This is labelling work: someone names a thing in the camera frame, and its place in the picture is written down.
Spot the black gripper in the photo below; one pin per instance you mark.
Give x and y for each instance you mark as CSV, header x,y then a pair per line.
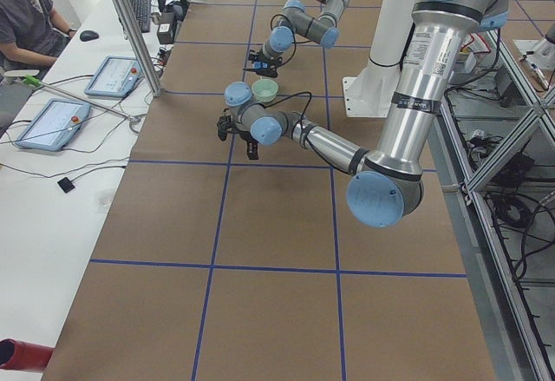
x,y
249,142
267,63

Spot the light blue plastic cup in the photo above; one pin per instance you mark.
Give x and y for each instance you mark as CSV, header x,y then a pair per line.
x,y
260,65

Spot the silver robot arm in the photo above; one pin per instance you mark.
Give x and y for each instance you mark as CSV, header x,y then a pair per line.
x,y
293,21
410,63

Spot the light green ceramic bowl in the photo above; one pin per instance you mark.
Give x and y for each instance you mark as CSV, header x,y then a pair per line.
x,y
265,90

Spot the black power adapter box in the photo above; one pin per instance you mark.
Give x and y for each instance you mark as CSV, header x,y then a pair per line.
x,y
167,28

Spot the far teach pendant tablet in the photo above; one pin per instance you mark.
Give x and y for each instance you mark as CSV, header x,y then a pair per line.
x,y
115,78

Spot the teach pendant tablet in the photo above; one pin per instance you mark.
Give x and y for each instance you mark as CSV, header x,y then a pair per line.
x,y
55,125
115,78

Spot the black keyboard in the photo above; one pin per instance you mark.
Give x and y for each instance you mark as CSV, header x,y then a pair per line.
x,y
142,13

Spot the small black square device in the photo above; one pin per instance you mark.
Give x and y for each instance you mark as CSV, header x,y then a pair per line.
x,y
66,185

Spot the near teach pendant tablet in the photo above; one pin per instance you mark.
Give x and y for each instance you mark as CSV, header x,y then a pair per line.
x,y
55,125

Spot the black computer mouse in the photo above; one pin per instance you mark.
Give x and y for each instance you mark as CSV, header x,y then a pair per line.
x,y
88,35

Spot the person in grey shirt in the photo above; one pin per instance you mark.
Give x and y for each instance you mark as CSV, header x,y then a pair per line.
x,y
33,35

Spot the red cylinder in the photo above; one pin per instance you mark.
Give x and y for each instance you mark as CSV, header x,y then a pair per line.
x,y
17,355

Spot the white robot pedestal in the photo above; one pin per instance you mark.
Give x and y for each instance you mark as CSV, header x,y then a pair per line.
x,y
369,94

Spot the aluminium frame post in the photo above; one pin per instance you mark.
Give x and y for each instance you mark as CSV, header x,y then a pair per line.
x,y
125,13

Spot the aluminium side frame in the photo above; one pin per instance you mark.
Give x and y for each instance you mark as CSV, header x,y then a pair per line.
x,y
495,140

